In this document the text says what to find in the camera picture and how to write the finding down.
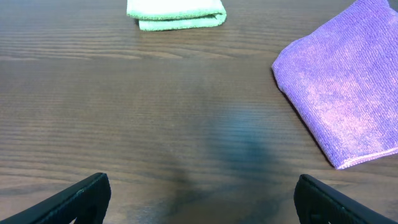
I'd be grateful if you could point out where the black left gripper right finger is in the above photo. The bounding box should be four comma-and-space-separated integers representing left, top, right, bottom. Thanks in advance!
294, 174, 397, 224

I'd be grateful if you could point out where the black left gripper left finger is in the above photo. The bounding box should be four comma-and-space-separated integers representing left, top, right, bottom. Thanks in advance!
1, 172, 111, 224

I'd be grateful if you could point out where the purple microfibre cloth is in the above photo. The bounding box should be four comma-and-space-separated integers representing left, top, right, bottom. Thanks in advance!
272, 0, 397, 169

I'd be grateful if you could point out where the folded green cloth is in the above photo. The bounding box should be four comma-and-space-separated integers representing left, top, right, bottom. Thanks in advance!
126, 0, 227, 31

